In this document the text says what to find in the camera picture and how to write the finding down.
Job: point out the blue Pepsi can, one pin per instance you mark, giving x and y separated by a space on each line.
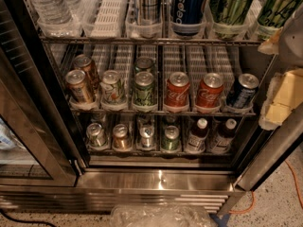
186 16

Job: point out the red coca-cola can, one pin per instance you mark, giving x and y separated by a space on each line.
209 91
177 89

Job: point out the dark blue can middle shelf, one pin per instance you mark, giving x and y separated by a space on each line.
243 90

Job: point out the glass fridge door left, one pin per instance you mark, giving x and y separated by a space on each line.
31 106

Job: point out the clear water bottle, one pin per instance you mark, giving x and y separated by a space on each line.
55 18

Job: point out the clear plastic bag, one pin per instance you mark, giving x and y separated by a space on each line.
160 216

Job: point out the steel fridge door right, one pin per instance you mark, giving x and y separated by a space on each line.
275 147

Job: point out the gold can rear left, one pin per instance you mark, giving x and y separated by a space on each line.
87 65

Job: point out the gold can front left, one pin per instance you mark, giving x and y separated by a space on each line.
79 86

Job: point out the brown bottle left white cap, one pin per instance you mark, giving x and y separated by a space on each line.
197 135

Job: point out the gold can bottom shelf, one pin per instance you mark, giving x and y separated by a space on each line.
121 137

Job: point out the green can middle shelf rear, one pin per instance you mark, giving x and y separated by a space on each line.
144 64

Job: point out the red Coca-Cola can left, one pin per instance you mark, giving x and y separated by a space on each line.
177 89

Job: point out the stainless steel fridge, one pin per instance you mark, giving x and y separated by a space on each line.
108 177

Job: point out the brown bottle white cap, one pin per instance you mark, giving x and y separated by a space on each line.
197 135
222 138

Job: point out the white green soda can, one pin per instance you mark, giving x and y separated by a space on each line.
112 86

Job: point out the brown bottle right white cap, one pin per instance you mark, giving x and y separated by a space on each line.
222 138

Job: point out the silver green can bottom shelf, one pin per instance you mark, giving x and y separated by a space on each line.
96 135

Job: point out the red Coca-Cola can right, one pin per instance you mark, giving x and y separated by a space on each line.
209 91

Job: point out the green can middle shelf front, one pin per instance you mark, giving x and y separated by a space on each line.
144 89

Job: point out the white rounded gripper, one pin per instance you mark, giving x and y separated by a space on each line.
292 42

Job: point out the green can top shelf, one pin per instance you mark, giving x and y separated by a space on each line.
228 13

